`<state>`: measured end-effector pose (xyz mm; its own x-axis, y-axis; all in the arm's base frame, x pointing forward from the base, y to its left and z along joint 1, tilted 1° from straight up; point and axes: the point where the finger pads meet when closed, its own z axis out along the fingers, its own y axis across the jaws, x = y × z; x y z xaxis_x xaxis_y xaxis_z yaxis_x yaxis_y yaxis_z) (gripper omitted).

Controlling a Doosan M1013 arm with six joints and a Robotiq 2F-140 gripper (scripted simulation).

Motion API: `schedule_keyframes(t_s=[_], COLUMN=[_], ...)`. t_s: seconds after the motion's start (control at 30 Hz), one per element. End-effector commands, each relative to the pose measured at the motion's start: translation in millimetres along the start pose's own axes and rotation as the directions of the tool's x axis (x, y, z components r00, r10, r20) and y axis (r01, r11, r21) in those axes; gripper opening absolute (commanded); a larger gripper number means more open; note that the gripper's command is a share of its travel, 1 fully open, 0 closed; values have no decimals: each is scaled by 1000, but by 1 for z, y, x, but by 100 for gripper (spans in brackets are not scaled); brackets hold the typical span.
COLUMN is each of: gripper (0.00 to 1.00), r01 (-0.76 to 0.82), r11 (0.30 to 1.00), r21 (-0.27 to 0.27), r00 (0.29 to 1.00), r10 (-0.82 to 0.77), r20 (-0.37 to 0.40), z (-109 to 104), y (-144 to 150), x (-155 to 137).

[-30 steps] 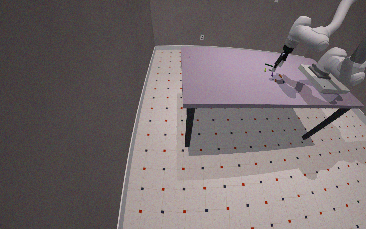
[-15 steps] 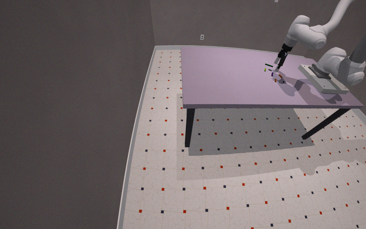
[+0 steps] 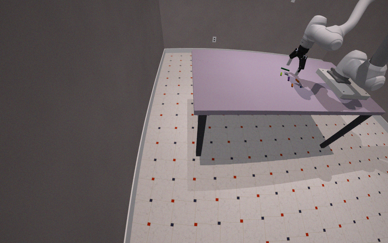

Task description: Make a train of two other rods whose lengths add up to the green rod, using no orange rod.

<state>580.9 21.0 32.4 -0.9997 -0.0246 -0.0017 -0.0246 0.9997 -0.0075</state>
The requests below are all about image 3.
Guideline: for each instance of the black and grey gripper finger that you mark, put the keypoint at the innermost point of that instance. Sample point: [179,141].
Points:
[301,64]
[292,55]

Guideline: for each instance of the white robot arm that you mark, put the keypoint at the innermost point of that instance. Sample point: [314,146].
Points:
[367,74]

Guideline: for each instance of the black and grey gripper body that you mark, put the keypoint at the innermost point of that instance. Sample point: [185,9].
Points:
[302,51]

